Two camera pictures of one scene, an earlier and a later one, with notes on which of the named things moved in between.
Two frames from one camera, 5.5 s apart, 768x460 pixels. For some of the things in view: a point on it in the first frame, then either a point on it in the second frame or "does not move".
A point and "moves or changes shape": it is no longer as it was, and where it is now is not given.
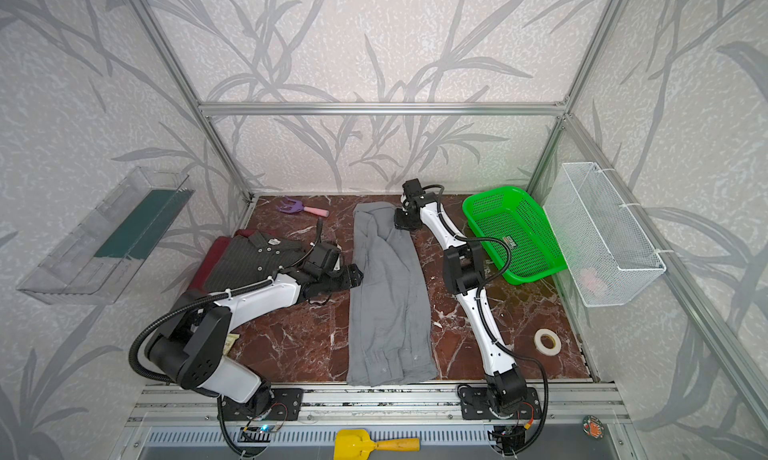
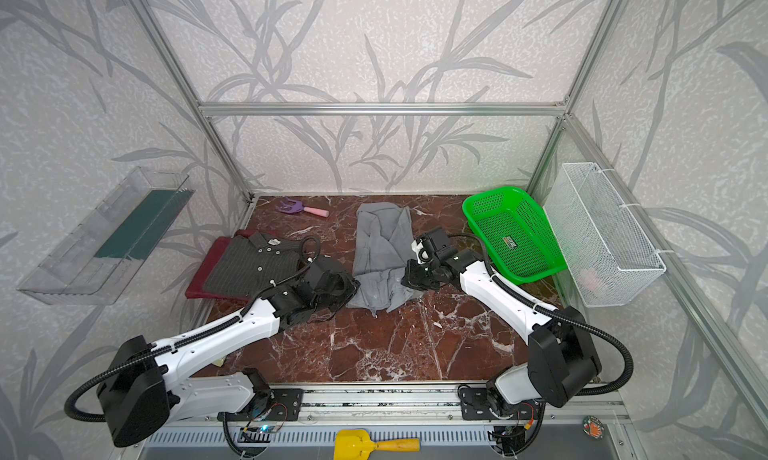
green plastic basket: x=516 y=215 does not move
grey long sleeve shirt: x=390 y=334 moves or changes shape
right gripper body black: x=405 y=218 to x=417 y=273
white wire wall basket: x=605 y=252 does not move
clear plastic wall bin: x=97 y=260 does not move
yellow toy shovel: x=356 y=444 does not move
